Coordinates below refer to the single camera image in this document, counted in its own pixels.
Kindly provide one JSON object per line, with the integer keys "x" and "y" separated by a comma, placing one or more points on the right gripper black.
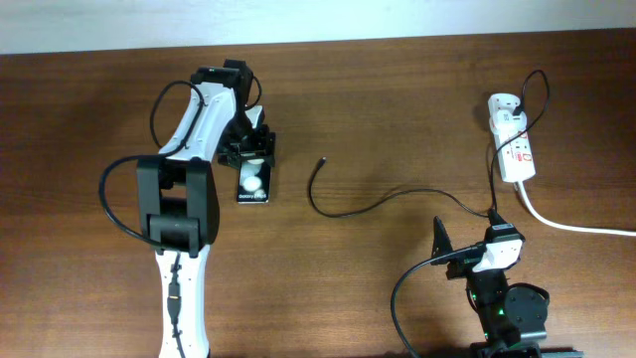
{"x": 463, "y": 266}

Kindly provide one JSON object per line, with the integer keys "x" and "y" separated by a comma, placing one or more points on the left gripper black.
{"x": 265, "y": 146}

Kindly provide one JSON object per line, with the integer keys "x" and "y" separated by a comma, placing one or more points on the black smartphone with white circles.
{"x": 254, "y": 182}

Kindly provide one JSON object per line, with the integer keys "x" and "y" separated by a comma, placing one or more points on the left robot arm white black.
{"x": 178, "y": 202}

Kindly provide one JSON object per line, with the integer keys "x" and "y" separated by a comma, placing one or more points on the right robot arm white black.
{"x": 512, "y": 316}

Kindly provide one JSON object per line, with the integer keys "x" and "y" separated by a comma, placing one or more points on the white power strip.
{"x": 515, "y": 159}

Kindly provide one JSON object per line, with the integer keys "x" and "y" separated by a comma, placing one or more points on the white usb wall charger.
{"x": 503, "y": 121}

